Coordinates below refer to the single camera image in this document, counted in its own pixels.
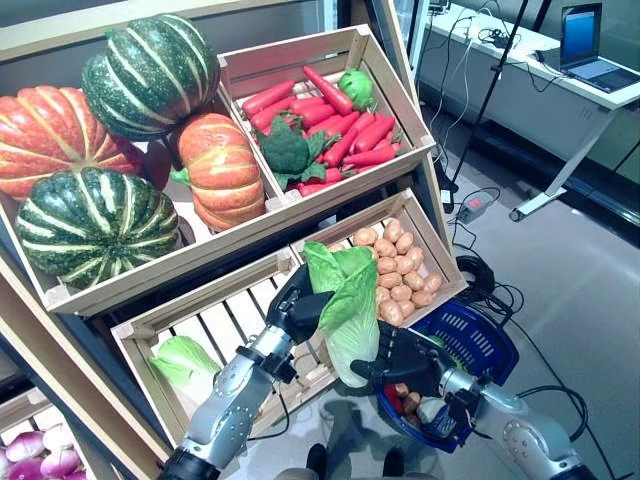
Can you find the silver left robot leg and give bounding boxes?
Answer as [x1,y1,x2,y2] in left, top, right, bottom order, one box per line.
[277,442,330,480]

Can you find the wide slatted wooden crate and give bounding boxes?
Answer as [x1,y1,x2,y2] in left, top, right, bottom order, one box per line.
[109,247,351,446]

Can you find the open grey laptop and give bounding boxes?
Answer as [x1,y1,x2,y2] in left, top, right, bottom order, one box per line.
[559,2,640,95]

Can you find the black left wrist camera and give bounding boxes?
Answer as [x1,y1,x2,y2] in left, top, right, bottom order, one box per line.
[263,352,300,385]

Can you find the black coiled cable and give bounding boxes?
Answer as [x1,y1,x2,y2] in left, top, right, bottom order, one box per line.
[452,254,526,321]

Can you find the white office desk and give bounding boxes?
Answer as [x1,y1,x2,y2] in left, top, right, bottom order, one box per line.
[417,4,640,221]

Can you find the grey power strip red switch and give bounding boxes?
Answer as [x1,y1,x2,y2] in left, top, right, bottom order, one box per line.
[457,194,494,224]

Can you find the light green round vegetable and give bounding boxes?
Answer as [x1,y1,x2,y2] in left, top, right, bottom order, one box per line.
[338,67,376,112]

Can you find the wooden display shelf rack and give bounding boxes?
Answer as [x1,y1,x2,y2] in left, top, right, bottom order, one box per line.
[0,0,456,480]

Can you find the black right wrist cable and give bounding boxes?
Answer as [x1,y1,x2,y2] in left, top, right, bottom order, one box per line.
[519,383,590,444]

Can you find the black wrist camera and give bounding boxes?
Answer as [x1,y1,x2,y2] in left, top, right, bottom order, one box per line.
[444,392,476,436]
[263,352,300,385]

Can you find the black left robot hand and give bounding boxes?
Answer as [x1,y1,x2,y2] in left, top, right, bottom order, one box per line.
[266,263,335,347]

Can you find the wooden pumpkin crate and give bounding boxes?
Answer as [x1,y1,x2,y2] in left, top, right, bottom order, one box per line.
[0,49,291,319]

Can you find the blue plastic shopping basket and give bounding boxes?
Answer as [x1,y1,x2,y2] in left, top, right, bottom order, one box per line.
[372,299,520,454]

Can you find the large orange ribbed pumpkin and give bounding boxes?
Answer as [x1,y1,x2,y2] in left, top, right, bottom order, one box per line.
[0,84,146,204]

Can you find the green striped pumpkin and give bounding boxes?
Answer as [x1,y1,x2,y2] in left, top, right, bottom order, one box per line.
[81,13,222,142]
[14,167,181,291]

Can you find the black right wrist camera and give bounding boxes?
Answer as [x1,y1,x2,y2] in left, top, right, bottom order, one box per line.
[444,392,476,436]

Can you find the small orange pumpkin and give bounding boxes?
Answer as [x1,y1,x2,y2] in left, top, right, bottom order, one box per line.
[169,112,267,234]

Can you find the wooden potato crate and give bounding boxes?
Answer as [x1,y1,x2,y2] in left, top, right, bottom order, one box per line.
[288,188,469,331]

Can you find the wooden carrot crate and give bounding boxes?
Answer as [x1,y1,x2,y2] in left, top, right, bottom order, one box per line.
[217,24,437,201]

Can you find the purple white onion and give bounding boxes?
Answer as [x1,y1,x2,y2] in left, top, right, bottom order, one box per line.
[42,423,76,451]
[4,430,47,464]
[7,459,44,480]
[39,448,84,479]

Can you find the dark green broccoli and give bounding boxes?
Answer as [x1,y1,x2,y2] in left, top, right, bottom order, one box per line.
[254,113,331,191]

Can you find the black tripod pole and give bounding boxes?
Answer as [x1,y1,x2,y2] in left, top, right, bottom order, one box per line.
[438,0,531,201]

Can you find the wooden onion crate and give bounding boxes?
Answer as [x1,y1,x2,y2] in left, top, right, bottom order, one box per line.
[0,387,101,480]

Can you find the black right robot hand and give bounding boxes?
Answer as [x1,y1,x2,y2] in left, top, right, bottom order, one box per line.
[349,322,455,401]

